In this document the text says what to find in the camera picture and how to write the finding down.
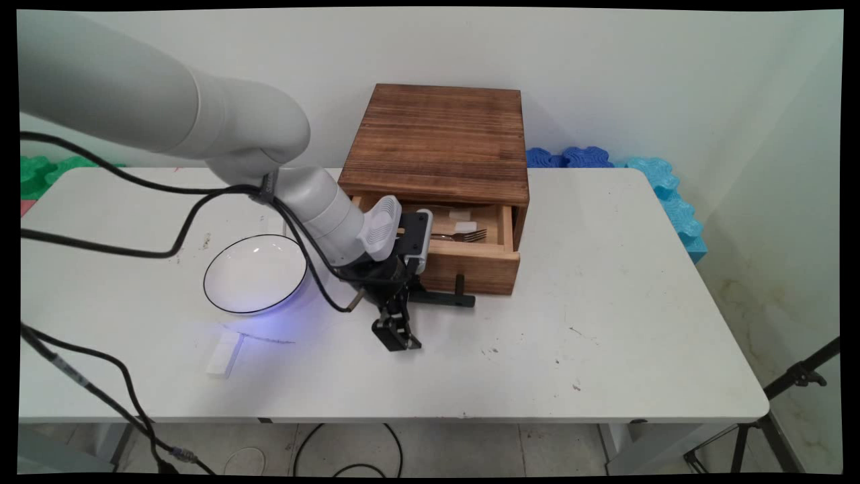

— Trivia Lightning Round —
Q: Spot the light blue foam mat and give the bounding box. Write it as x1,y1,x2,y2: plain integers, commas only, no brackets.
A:
612,157,709,265

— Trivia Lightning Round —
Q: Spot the black tripod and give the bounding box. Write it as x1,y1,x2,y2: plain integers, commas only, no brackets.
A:
683,336,841,475

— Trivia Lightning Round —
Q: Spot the white table leg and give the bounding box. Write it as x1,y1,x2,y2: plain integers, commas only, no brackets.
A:
19,423,135,475
598,422,741,476

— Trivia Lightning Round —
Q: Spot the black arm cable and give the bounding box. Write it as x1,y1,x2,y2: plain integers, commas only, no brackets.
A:
19,130,367,273
19,188,367,314

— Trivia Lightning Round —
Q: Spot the metal fork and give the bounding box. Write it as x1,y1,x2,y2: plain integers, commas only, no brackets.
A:
430,229,488,244

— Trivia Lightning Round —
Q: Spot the black looped floor cable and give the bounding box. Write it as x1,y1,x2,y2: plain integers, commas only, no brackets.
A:
293,423,404,478

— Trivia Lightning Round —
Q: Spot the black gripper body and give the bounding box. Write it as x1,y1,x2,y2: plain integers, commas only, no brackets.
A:
334,254,412,309

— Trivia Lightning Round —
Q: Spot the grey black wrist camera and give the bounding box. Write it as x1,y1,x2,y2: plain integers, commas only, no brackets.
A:
396,208,433,276

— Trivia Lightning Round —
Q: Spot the white bowl with black rim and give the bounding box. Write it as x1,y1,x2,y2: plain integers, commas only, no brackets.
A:
203,234,309,316

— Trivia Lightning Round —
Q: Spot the long white block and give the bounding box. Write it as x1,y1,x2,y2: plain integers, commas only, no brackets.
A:
204,330,244,378

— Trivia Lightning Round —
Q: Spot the dark blue foam mat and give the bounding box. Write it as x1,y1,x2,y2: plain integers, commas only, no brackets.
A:
526,146,614,169

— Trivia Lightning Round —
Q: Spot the black cable with grey label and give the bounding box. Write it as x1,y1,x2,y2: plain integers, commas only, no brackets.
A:
19,328,199,466

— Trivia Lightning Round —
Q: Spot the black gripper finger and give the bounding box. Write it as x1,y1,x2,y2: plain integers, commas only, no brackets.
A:
395,296,423,351
372,299,404,353

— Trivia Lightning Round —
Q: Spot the green foam mat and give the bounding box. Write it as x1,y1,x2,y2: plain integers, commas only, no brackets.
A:
19,155,128,201

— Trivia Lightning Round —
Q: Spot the wooden drawer with black handle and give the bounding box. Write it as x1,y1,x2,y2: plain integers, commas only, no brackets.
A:
350,194,522,309

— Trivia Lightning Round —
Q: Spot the brown wooden drawer cabinet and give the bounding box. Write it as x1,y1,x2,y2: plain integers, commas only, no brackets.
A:
337,83,531,253

